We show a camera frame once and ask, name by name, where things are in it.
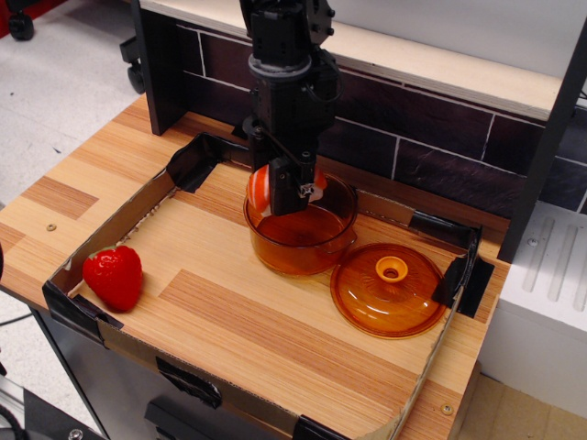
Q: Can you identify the red plastic strawberry toy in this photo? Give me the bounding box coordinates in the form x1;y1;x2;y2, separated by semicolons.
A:
83;246;143;312

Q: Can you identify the light wooden top shelf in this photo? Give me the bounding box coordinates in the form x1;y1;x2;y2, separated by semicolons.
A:
138;1;562;121

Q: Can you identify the amber transparent pot lid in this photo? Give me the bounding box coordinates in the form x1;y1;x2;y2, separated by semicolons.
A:
330;243;449;339

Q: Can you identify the dark brick pattern backsplash panel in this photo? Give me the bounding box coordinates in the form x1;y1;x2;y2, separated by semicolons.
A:
176;21;545;218

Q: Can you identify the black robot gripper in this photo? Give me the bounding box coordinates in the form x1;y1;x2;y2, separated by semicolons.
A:
243;54;340;216

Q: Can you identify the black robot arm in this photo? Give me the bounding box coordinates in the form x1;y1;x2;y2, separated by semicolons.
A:
240;1;344;216

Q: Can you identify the black vertical post right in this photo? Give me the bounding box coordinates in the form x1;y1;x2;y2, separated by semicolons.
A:
497;22;586;263

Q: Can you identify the black caster wheel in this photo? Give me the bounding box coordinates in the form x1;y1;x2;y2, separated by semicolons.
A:
119;36;145;94
8;10;34;41

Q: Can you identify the salmon nigiri sushi toy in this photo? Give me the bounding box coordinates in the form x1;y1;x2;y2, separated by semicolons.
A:
247;165;327;217

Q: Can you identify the white ribbed appliance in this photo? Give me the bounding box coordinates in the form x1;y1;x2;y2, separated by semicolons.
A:
480;202;586;417

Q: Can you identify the amber transparent plastic pot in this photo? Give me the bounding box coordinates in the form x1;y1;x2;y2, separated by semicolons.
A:
243;174;358;275

